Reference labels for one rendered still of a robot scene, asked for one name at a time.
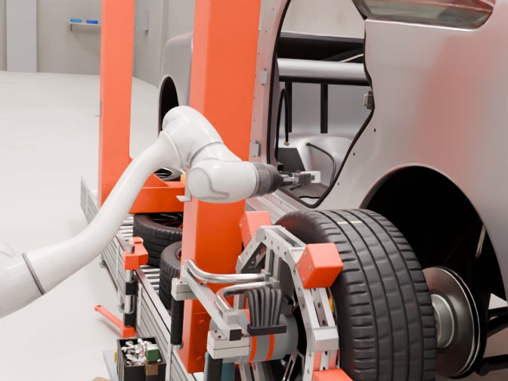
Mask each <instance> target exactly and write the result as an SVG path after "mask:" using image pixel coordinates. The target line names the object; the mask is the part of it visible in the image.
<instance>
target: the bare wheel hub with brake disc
mask: <svg viewBox="0 0 508 381"><path fill-rule="evenodd" d="M422 272H423V273H424V275H425V278H426V283H427V284H428V287H429V293H430V295H431V298H432V306H433V308H434V312H435V313H434V316H435V322H436V325H435V327H436V329H437V335H436V336H437V338H438V346H437V349H438V356H437V359H438V363H437V367H436V370H437V372H436V374H437V375H439V376H444V377H449V376H459V375H461V374H463V373H465V372H466V371H468V370H469V369H470V368H471V366H472V365H473V364H474V362H475V360H476V358H477V356H478V353H479V349H480V345H481V339H482V324H481V318H480V314H479V308H478V306H477V303H476V300H475V297H474V295H473V293H472V291H471V289H470V288H469V286H468V284H467V283H466V281H465V280H464V279H463V278H462V277H461V276H460V275H459V274H458V273H457V272H455V271H453V270H452V269H450V268H446V267H442V266H438V267H429V268H425V269H423V270H422Z"/></svg>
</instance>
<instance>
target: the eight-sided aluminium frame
mask: <svg viewBox="0 0 508 381"><path fill-rule="evenodd" d="M267 246H269V247H270V248H271V249H272V251H273V252H275V253H276V254H278V255H279V256H280V257H281V258H282V259H283V260H284V261H285V262H286V263H287V264H288V265H289V267H290V270H291V273H292V276H293V282H294V285H295V288H296V294H297V297H298V301H299V307H300V310H301V313H302V319H303V322H304V325H305V331H306V336H307V352H306V359H305V372H304V380H303V381H312V376H313V372H315V371H319V370H331V369H335V366H336V354H337V350H339V343H338V341H339V337H338V333H337V326H336V325H335V323H334V319H333V315H332V311H331V308H330V303H329V300H328V298H327V292H326V290H325V287H321V288H311V291H310V289H304V288H303V286H302V282H301V280H300V277H299V273H298V271H297V269H296V264H297V262H298V260H299V258H300V257H301V255H302V253H303V251H304V249H305V248H306V246H307V245H306V244H304V243H303V242H302V241H301V240H299V239H298V238H296V237H295V236H293V235H292V234H291V233H290V232H289V231H287V230H286V229H285V228H282V227H281V226H280V225H269V226H260V227H259V229H258V230H256V233H255V234H254V236H253V237H252V239H251V241H250V242H249V243H248V245H247V246H246V248H245V250H244V251H243V252H242V254H241V255H240V256H238V260H237V264H236V268H235V271H236V274H258V273H259V270H260V268H261V266H262V265H263V264H264V262H265V259H266V249H267ZM311 292H312V295H313V299H314V303H313V300H312V297H311ZM243 303H244V294H240V295H235V296H234V310H240V309H243ZM314 304H315V308H316V310H317V315H318V318H317V315H316V312H315V309H314ZM318 319H319V322H320V326H319V323H318ZM321 352H322V354H321ZM251 363H252V370H253V374H254V378H255V381H265V375H264V371H263V367H262V362H261V361H257V362H251ZM320 364H321V367H320ZM239 368H240V375H241V379H242V381H252V377H251V373H250V368H249V363H244V364H239Z"/></svg>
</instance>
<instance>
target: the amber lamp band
mask: <svg viewBox="0 0 508 381"><path fill-rule="evenodd" d="M144 372H145V373H146V375H147V376H153V375H158V374H159V363H158V362H157V363H156V364H148V363H147V359H146V360H144Z"/></svg>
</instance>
